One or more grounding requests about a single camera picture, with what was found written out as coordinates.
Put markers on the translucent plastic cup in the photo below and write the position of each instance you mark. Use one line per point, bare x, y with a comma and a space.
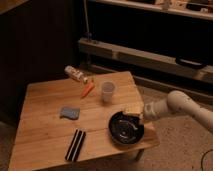
107, 91

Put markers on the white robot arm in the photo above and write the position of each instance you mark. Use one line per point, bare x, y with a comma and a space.
176, 103

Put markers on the low wooden shelf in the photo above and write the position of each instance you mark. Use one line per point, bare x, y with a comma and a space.
144, 59

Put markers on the metal pole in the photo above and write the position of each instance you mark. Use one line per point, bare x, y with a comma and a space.
88, 33

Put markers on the black white striped block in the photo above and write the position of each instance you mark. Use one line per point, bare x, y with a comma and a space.
75, 146

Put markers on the black handle on shelf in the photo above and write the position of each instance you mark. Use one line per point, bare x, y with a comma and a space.
190, 64

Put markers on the white plastic bottle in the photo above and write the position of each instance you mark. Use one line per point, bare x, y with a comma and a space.
76, 74

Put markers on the blue sponge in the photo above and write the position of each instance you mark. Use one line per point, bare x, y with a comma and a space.
70, 113

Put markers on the wooden table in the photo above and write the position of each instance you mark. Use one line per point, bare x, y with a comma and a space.
43, 137

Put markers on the black ceramic bowl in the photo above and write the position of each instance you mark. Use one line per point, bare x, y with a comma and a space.
125, 129

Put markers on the orange carrot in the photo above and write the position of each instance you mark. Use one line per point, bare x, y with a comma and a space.
87, 89

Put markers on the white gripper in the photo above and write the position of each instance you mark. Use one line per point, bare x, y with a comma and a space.
136, 111

